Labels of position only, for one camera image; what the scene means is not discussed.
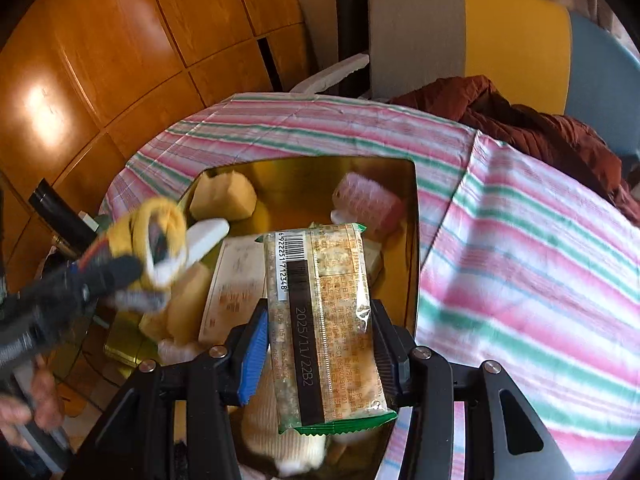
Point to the beige sock with blue cuff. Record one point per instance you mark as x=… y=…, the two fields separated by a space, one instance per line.
x=262 y=430

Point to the pink foam roller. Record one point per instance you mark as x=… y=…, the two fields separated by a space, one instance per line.
x=370 y=202

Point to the yellow sponge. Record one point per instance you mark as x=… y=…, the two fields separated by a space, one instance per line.
x=187 y=305
x=225 y=195

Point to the person's left hand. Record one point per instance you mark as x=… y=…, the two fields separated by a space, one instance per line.
x=50 y=395

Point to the white plastic bag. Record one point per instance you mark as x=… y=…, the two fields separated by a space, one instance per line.
x=175 y=350

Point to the multicolour chair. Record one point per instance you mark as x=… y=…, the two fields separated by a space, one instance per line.
x=515 y=35

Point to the white foam block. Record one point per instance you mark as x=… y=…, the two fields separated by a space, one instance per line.
x=207 y=235

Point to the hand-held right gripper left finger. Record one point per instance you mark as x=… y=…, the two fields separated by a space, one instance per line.
x=252 y=360

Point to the striped bed sheet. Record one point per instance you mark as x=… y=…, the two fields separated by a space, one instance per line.
x=525 y=240

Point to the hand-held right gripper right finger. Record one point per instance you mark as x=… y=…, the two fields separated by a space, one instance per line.
x=392 y=355

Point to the pale yellow block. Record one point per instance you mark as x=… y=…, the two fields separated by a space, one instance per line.
x=373 y=260

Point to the white plastic armrest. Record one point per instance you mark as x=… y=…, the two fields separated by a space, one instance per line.
x=335 y=72

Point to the black flask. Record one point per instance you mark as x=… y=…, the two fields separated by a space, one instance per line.
x=55 y=210

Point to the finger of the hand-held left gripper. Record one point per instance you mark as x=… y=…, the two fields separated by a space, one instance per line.
x=110 y=275

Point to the yellow and white sock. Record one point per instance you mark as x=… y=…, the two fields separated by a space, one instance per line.
x=170 y=220

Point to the maroon cloth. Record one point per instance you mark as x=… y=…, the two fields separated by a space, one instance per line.
x=540 y=130

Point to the white box with red print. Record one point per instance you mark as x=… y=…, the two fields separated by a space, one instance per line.
x=235 y=280

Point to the clear cracker snack packet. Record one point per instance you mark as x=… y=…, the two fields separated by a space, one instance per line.
x=325 y=320

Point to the gold metal tin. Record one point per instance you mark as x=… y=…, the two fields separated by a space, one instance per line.
x=295 y=185

